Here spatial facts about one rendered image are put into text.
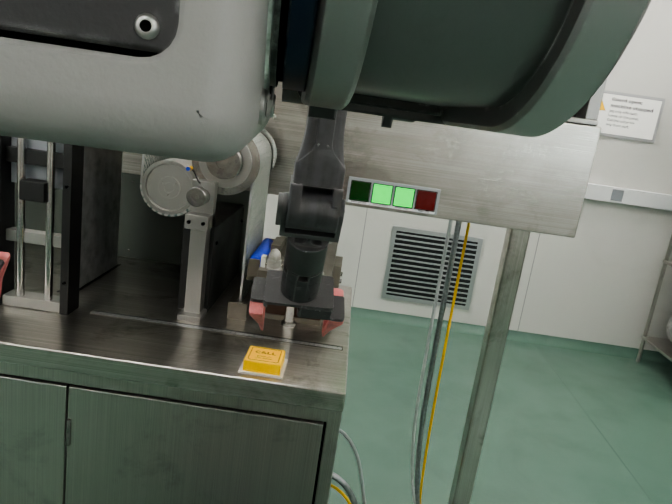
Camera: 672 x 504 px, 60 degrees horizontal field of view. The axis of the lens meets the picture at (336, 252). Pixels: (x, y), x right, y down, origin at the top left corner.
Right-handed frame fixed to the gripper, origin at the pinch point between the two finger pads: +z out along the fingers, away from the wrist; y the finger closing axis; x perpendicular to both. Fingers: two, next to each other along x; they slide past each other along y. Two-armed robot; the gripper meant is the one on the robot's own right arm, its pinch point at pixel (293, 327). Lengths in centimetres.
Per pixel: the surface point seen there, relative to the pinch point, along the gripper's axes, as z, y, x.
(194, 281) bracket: 23.4, 20.8, -28.7
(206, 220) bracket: 9.7, 19.1, -33.6
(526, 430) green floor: 170, -128, -87
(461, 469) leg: 105, -66, -32
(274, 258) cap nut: 17.4, 4.1, -32.6
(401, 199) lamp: 22, -28, -65
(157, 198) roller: 12, 31, -42
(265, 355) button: 18.2, 3.7, -7.2
